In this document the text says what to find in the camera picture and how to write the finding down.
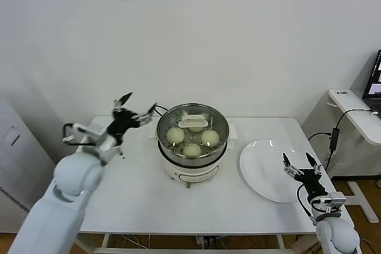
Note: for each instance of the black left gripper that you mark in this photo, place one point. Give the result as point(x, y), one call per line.
point(123, 121)

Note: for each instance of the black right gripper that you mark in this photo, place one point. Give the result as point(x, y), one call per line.
point(311, 182)

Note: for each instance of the white steamed baozi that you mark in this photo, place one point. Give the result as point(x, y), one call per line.
point(175, 135)
point(192, 150)
point(196, 129)
point(210, 138)

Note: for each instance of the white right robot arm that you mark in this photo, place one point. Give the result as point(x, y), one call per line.
point(336, 234)

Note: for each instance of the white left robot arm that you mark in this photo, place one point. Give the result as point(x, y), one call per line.
point(59, 194)

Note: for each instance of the perforated steel steamer basket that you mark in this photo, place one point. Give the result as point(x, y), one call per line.
point(175, 156)

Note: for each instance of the round white plate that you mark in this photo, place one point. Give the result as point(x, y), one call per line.
point(262, 170)

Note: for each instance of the black laptop power adapter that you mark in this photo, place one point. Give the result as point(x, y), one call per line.
point(334, 141)

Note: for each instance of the small printed desk label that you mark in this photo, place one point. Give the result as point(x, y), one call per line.
point(342, 92)

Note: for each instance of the white electric cooker base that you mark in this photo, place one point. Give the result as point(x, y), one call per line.
point(193, 173)

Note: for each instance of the black open laptop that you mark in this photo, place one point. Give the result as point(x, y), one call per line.
point(373, 87)

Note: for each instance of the white power strip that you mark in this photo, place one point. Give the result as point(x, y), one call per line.
point(205, 240)

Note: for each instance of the white metal cabinet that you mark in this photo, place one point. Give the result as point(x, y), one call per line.
point(18, 161)

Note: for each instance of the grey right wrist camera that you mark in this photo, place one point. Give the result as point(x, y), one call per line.
point(334, 202)

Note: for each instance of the white table frame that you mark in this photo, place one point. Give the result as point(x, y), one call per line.
point(102, 240)

